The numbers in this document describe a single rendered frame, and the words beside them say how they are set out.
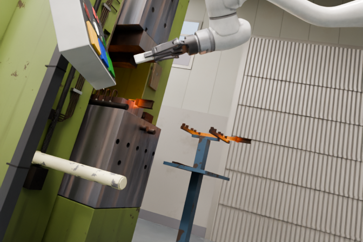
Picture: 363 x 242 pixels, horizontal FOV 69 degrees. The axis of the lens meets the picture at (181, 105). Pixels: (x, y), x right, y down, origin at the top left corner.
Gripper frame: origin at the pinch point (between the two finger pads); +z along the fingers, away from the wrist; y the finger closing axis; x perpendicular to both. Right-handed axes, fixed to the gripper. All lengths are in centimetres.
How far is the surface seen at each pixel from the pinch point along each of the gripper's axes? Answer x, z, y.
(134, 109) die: -6.2, 12.2, 45.8
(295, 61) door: 53, -205, 254
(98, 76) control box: -5.1, 16.8, -5.7
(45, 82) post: -5.1, 31.9, -11.3
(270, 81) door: 37, -163, 260
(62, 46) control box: -3.7, 19.8, -27.1
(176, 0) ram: 58, -30, 55
